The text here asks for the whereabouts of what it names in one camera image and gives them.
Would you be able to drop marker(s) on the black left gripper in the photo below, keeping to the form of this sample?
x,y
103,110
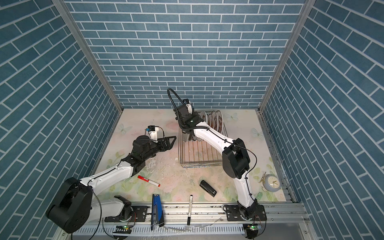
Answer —
x,y
168,146

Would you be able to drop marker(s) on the watermelon pattern white plate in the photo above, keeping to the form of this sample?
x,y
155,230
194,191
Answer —
x,y
219,121

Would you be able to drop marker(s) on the grey ribbed plate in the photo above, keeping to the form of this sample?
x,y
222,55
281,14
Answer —
x,y
203,115

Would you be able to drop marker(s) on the black rimmed cream plate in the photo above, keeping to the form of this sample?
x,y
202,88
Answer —
x,y
208,118

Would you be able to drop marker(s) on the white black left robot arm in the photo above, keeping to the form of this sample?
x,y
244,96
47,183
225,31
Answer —
x,y
73,205

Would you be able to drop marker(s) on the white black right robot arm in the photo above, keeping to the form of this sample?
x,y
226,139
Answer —
x,y
235,156

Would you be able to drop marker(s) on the orange sunburst white plate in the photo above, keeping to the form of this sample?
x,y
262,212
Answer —
x,y
213,120

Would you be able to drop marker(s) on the red white marker pen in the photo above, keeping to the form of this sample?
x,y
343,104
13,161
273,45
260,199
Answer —
x,y
149,181

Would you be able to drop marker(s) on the black stapler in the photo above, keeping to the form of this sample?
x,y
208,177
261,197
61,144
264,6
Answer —
x,y
208,188

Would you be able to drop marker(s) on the black white marker pen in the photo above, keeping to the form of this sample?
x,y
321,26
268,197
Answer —
x,y
190,210

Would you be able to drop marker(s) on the blue black box cutter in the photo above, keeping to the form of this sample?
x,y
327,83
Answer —
x,y
157,215

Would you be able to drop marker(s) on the white alarm clock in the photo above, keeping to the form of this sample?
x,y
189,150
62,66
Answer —
x,y
270,182

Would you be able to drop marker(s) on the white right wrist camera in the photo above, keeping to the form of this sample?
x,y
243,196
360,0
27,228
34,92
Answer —
x,y
189,106

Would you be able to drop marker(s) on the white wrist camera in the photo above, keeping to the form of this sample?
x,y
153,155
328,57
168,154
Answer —
x,y
189,106
153,132

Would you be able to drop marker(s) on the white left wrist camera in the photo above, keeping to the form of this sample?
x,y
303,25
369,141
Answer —
x,y
153,132

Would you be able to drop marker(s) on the chrome wire dish rack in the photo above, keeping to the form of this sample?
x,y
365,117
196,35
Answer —
x,y
197,153

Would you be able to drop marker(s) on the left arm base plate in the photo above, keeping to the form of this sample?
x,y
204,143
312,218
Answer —
x,y
130,214

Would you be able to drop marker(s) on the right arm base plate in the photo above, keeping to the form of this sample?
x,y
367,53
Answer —
x,y
236,213

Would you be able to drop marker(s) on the white slotted cable duct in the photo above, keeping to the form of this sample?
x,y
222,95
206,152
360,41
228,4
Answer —
x,y
145,230

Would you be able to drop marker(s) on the aluminium front rail frame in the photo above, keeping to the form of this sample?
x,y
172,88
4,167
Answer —
x,y
285,220

